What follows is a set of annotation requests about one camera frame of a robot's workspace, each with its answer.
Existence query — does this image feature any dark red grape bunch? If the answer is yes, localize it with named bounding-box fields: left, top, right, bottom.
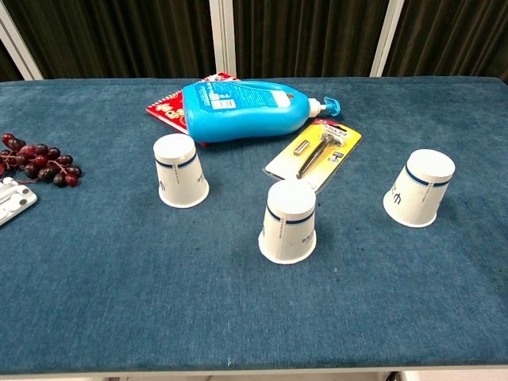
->
left=0, top=133, right=83, bottom=188

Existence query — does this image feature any yellow razor blister pack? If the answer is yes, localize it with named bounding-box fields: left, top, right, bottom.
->
left=262, top=117, right=363, bottom=194

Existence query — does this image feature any dark pleated curtain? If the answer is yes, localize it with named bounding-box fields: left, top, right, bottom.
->
left=0, top=0, right=508, bottom=83

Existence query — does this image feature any white frame post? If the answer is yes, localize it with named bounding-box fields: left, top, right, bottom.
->
left=368, top=0, right=406, bottom=78
left=208, top=0, right=238, bottom=79
left=0, top=2, right=44, bottom=82

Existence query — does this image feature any blue table cloth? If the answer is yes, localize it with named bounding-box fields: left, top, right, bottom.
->
left=0, top=76, right=508, bottom=376

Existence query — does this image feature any white paper cup blue stripe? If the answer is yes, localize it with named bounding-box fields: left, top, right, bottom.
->
left=383, top=148, right=456, bottom=229
left=257, top=180, right=318, bottom=266
left=152, top=133, right=210, bottom=210

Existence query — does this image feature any red spiral notebook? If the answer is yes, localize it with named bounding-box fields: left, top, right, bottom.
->
left=144, top=71, right=239, bottom=148

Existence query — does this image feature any blue pump detergent bottle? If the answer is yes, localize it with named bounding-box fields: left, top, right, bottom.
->
left=181, top=79, right=342, bottom=144

